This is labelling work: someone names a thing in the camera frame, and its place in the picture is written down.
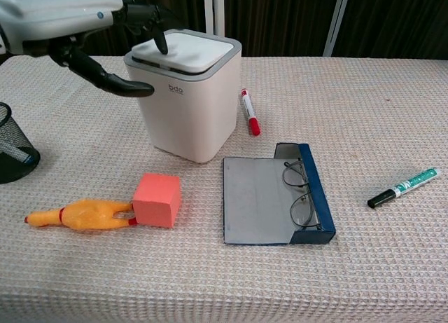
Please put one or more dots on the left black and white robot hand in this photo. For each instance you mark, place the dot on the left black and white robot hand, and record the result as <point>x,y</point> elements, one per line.
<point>52,16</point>

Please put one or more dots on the white lidded trash bin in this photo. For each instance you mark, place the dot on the white lidded trash bin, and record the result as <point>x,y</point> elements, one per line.
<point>190,102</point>

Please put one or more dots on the yellow rubber chicken toy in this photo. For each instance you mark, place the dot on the yellow rubber chicken toy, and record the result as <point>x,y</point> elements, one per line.
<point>84,214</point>

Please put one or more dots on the blue open glasses case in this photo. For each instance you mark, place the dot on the blue open glasses case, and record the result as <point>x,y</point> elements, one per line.
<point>269,200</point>

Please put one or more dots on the black mesh pen holder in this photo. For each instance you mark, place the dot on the black mesh pen holder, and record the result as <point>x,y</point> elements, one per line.
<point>12,148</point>

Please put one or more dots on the marker inside mesh holder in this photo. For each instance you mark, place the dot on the marker inside mesh holder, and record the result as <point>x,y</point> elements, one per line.
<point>17,154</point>

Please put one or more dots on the pink foam cube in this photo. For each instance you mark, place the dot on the pink foam cube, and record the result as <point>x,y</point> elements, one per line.
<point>155,202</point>

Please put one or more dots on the red whiteboard marker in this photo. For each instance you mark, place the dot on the red whiteboard marker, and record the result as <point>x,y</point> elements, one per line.
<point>249,111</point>

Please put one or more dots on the beige waffle weave tablecloth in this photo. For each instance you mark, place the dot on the beige waffle weave tablecloth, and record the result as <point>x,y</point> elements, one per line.
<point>224,260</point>

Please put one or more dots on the green marker with black cap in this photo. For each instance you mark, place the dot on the green marker with black cap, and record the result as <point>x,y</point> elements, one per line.
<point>404,187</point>

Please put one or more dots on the white metal frame post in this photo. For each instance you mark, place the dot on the white metal frame post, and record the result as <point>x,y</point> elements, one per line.
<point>213,9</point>

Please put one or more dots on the white slanted frame bar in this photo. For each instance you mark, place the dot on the white slanted frame bar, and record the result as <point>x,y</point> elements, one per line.
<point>336,20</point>

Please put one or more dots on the thin metal frame eyeglasses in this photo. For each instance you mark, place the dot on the thin metal frame eyeglasses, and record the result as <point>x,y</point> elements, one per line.
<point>300,193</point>

